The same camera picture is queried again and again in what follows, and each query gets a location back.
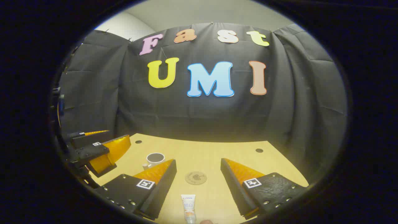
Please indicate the white toothpaste tube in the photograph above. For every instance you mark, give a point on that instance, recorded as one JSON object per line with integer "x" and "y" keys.
{"x": 188, "y": 205}

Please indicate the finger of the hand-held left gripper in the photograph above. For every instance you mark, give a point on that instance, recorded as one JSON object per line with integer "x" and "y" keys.
{"x": 90, "y": 138}
{"x": 90, "y": 152}

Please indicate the black backdrop cloth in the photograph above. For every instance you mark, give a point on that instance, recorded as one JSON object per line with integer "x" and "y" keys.
{"x": 202, "y": 118}

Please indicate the round wooden coaster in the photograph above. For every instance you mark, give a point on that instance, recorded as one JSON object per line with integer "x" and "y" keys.
{"x": 196, "y": 178}

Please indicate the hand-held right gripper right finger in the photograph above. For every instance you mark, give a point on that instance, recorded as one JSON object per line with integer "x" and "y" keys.
{"x": 233, "y": 186}

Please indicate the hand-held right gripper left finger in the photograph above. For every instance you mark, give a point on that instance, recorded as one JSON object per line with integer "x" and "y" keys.
{"x": 161, "y": 189}

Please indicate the light wooden desktop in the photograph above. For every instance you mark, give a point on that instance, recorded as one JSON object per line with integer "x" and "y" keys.
{"x": 202, "y": 155}

